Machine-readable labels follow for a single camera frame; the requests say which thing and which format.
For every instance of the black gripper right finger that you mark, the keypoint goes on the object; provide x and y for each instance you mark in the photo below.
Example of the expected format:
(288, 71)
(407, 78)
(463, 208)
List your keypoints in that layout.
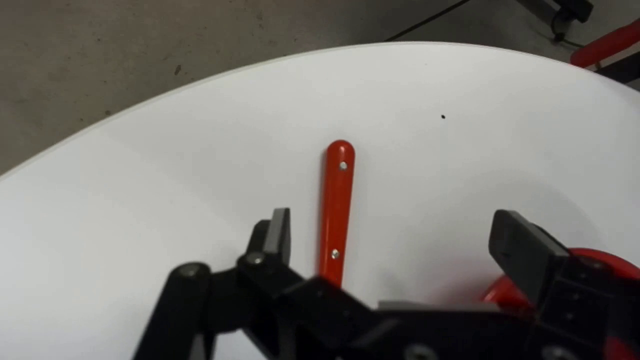
(586, 301)

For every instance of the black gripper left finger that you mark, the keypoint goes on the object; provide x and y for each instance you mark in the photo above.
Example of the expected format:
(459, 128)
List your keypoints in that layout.
(201, 301)

